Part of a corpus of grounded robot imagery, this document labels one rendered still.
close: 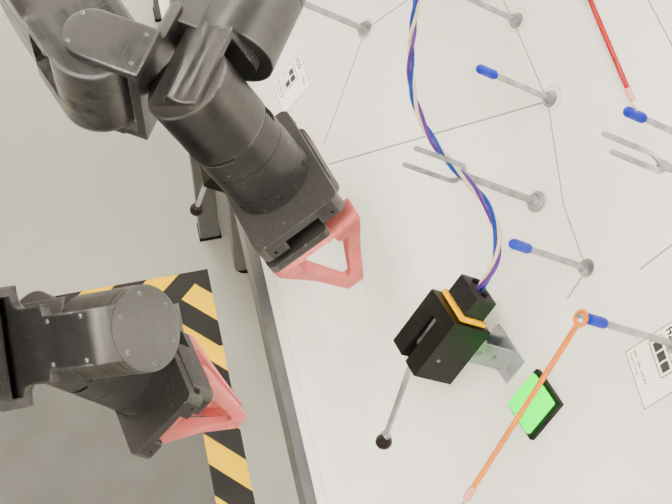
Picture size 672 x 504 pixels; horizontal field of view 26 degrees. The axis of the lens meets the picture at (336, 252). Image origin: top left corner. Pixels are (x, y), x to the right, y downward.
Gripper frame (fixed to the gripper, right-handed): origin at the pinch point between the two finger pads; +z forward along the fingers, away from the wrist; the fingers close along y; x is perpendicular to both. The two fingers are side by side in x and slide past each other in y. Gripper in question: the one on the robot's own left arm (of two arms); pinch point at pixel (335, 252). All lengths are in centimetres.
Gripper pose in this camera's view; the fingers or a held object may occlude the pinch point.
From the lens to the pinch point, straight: 103.0
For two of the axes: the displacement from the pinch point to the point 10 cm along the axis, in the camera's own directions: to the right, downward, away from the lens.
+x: -8.1, 5.8, 1.0
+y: -3.6, -6.1, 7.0
